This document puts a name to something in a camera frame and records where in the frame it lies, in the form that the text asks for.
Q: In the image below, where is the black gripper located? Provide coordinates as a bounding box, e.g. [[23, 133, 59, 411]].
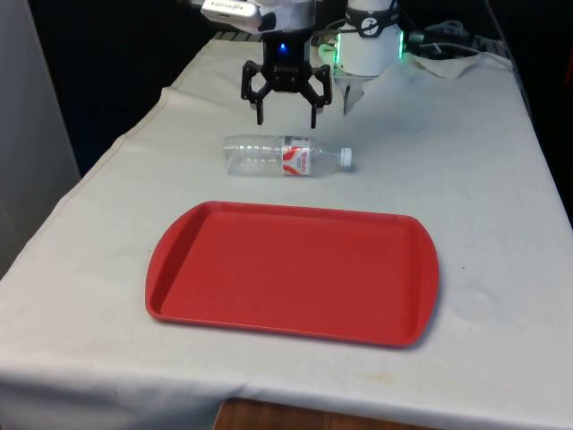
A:
[[240, 30, 334, 130]]

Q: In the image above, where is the clear plastic bottle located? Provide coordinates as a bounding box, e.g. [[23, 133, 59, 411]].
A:
[[222, 133, 355, 179]]

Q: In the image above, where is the red tray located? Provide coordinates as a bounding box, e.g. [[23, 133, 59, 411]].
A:
[[144, 200, 441, 351]]

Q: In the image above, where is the pale grey panel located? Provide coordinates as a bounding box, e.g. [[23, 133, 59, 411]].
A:
[[0, 0, 82, 280]]

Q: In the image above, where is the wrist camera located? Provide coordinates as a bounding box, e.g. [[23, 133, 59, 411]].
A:
[[200, 0, 265, 34]]

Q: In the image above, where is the grey cable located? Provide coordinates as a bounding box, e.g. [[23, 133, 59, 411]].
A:
[[405, 22, 485, 59]]

